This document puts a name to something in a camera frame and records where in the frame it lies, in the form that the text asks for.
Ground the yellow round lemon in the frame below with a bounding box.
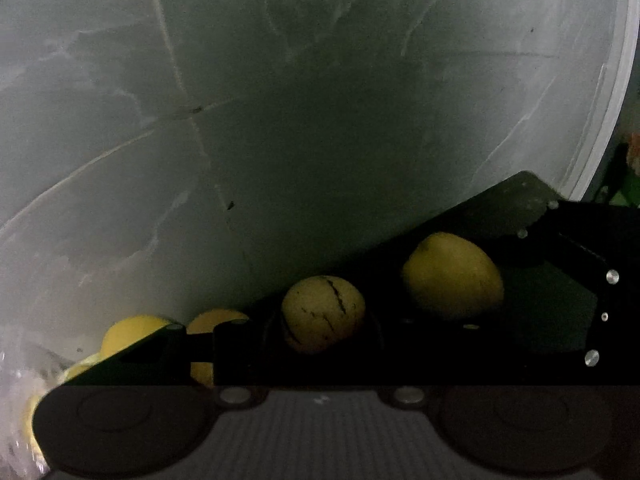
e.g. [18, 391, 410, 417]
[100, 314, 171, 360]

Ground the yellow fruit in bag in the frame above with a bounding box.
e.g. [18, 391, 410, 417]
[22, 353, 102, 463]
[186, 308, 248, 389]

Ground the clear plastic bag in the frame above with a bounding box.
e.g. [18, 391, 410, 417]
[1, 326, 78, 479]

